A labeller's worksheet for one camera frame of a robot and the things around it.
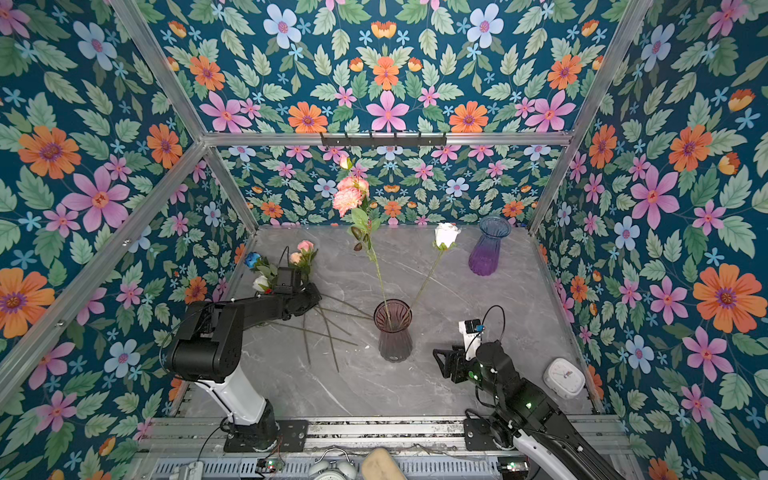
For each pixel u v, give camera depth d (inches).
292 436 28.9
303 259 41.4
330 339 35.7
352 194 25.0
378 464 26.1
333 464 27.6
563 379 31.5
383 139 36.5
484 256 43.2
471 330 26.5
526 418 20.9
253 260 41.1
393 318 29.9
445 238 24.9
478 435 28.9
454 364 26.2
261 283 38.8
